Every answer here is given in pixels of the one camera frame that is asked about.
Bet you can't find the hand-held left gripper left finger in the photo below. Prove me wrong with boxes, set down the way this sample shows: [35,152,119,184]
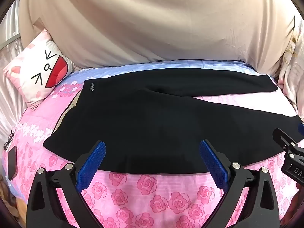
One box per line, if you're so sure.
[27,141,106,228]

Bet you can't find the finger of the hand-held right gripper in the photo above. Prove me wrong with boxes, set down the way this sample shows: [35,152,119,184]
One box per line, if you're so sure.
[272,122,304,153]

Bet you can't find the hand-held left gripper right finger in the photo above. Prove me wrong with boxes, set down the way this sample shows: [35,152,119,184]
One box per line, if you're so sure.
[199,140,278,228]

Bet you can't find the black pants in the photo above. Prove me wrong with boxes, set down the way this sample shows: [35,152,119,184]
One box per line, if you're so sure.
[43,68,304,175]

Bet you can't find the pink floral bed sheet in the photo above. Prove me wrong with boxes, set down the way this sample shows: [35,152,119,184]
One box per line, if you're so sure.
[0,59,304,228]

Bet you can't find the cream plush blanket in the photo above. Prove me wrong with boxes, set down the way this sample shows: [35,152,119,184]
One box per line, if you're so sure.
[277,14,304,121]

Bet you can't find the black phone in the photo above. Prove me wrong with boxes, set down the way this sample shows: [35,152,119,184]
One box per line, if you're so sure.
[7,146,18,180]

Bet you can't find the black eyeglasses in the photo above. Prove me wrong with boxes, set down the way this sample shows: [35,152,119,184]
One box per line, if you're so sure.
[3,129,15,151]

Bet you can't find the white satin curtain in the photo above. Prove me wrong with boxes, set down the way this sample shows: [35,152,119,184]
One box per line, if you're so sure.
[0,0,32,150]

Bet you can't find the cartoon face pillow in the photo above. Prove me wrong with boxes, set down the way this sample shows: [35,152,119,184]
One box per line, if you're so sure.
[3,28,74,106]

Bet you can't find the beige cloth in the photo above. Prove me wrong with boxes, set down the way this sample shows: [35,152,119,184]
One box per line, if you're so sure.
[19,0,296,79]

